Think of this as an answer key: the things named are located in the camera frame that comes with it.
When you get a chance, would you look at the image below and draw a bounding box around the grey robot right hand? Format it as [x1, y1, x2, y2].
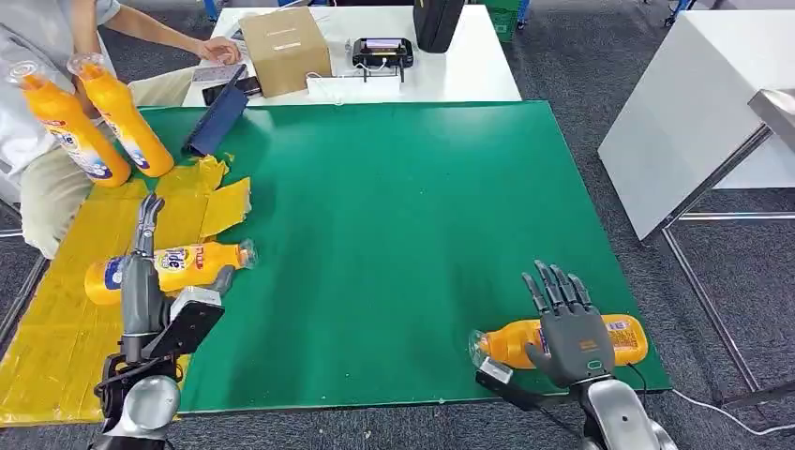
[521, 259, 617, 390]

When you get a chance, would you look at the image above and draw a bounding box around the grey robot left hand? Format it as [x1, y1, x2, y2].
[119, 193, 236, 356]

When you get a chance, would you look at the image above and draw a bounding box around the orange detergent bottle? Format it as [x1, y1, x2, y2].
[66, 52, 175, 179]
[83, 238, 258, 307]
[469, 314, 650, 372]
[7, 60, 133, 189]

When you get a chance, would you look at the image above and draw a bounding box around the yellow sheet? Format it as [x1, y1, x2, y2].
[0, 154, 253, 429]

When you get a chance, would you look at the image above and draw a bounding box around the person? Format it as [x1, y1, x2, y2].
[0, 0, 244, 261]

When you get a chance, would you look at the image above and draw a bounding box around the blue folder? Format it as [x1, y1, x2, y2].
[182, 64, 251, 158]

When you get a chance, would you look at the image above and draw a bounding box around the green table mat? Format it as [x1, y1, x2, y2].
[128, 100, 674, 415]

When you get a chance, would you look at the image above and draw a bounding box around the grey pad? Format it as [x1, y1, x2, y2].
[190, 62, 249, 85]

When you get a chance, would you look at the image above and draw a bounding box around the black phone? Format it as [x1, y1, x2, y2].
[201, 75, 264, 108]

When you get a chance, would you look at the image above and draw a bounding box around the large white table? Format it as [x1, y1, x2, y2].
[596, 8, 795, 243]

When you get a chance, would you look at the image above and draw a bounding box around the person's hand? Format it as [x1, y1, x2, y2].
[197, 36, 243, 66]

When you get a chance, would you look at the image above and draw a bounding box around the brown cardboard box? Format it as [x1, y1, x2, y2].
[238, 6, 334, 99]

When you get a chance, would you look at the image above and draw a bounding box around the green crate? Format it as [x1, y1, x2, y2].
[483, 0, 529, 43]

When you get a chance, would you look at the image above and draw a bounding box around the black handheld controller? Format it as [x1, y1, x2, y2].
[351, 37, 416, 84]

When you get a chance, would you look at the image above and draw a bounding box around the black bag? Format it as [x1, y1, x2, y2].
[412, 0, 467, 55]

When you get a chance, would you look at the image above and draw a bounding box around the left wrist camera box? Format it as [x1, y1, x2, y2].
[144, 285, 227, 362]

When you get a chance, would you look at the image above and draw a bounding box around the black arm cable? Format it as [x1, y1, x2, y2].
[622, 362, 651, 400]

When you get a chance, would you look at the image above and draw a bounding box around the metal table frame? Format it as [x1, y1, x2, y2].
[641, 124, 795, 413]

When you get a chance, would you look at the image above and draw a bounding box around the white floor cable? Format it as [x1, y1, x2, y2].
[669, 387, 795, 438]

